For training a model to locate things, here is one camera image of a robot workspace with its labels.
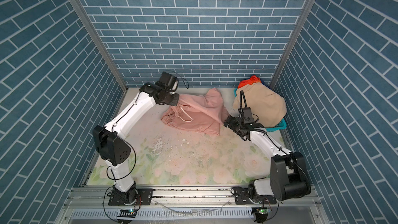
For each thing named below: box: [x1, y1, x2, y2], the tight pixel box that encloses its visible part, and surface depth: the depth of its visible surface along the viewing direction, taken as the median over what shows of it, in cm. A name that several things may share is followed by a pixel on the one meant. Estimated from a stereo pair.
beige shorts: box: [232, 82, 288, 128], surface depth 99 cm
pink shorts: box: [161, 87, 230, 136], surface depth 98 cm
